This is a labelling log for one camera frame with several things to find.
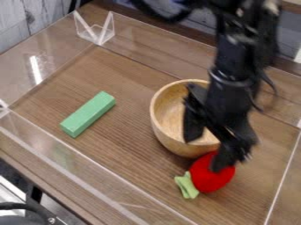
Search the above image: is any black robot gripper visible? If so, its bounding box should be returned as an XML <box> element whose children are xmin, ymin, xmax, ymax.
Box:
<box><xmin>184</xmin><ymin>69</ymin><xmax>260</xmax><ymax>172</ymax></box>

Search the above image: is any light wooden bowl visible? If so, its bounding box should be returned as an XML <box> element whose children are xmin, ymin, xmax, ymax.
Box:
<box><xmin>150</xmin><ymin>79</ymin><xmax>220</xmax><ymax>158</ymax></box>

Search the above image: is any red plush tomato toy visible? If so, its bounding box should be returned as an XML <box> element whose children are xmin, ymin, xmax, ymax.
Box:
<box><xmin>174</xmin><ymin>151</ymin><xmax>236</xmax><ymax>199</ymax></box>

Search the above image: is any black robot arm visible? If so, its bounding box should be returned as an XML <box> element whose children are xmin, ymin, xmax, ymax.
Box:
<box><xmin>130</xmin><ymin>0</ymin><xmax>283</xmax><ymax>173</ymax></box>

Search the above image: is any green rectangular block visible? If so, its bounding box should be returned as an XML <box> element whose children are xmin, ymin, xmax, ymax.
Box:
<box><xmin>60</xmin><ymin>91</ymin><xmax>115</xmax><ymax>138</ymax></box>

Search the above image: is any clear acrylic corner bracket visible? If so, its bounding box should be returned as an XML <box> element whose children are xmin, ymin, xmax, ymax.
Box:
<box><xmin>73</xmin><ymin>11</ymin><xmax>115</xmax><ymax>46</ymax></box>

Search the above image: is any clear acrylic tray wall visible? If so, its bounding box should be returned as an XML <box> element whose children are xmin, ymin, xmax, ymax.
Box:
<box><xmin>0</xmin><ymin>105</ymin><xmax>198</xmax><ymax>225</ymax></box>

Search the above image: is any black table leg bracket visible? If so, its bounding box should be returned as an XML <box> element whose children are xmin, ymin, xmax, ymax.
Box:
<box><xmin>26</xmin><ymin>185</ymin><xmax>69</xmax><ymax>225</ymax></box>

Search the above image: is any black cable under table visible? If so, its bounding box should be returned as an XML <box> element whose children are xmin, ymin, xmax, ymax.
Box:
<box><xmin>0</xmin><ymin>200</ymin><xmax>40</xmax><ymax>225</ymax></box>

